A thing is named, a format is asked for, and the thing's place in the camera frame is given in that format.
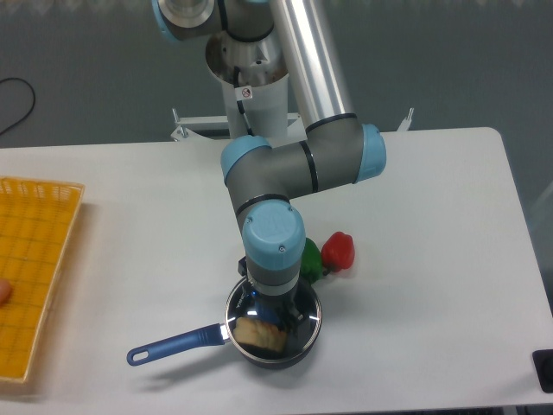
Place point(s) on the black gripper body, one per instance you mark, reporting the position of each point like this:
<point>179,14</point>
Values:
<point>265,297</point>

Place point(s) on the glass pot lid blue knob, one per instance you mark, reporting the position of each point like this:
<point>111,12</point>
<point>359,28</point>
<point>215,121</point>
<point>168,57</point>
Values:
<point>298,345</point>

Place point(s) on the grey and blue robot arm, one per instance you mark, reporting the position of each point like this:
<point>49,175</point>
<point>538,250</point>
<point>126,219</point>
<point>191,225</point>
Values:
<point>293,126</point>

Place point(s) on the bread loaf piece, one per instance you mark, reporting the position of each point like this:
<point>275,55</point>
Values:
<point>259,334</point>

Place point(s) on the green bell pepper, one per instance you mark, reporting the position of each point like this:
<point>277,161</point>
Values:
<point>311,264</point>

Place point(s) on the red bell pepper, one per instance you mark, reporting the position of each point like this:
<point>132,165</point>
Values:
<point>338,252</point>

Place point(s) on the black device at table edge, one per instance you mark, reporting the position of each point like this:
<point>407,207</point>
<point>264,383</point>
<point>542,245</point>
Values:
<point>543,360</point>

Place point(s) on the yellow woven basket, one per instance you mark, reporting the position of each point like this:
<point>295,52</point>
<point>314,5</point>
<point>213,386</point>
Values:
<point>37,219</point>

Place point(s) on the dark pot with blue handle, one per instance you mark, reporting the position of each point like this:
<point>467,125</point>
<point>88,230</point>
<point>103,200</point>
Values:
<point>208,336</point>

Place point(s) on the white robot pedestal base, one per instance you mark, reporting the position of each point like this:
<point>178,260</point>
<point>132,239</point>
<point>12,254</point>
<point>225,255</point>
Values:
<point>255,74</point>

